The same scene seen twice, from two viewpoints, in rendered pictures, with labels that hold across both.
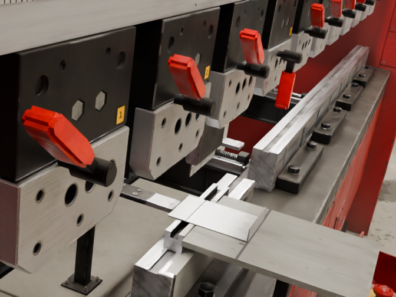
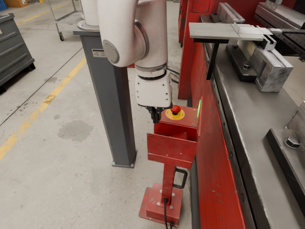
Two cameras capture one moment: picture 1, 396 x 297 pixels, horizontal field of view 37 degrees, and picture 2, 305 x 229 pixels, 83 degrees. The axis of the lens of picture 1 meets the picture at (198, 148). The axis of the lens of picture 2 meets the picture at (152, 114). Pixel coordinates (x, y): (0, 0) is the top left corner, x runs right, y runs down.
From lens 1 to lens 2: 159 cm
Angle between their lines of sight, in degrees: 116
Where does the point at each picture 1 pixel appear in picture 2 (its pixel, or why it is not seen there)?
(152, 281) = not seen: hidden behind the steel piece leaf
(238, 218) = (244, 31)
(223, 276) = (236, 53)
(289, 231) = (224, 32)
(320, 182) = (266, 170)
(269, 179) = (292, 121)
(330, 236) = (209, 33)
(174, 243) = not seen: hidden behind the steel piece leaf
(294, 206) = (253, 118)
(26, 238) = not seen: outside the picture
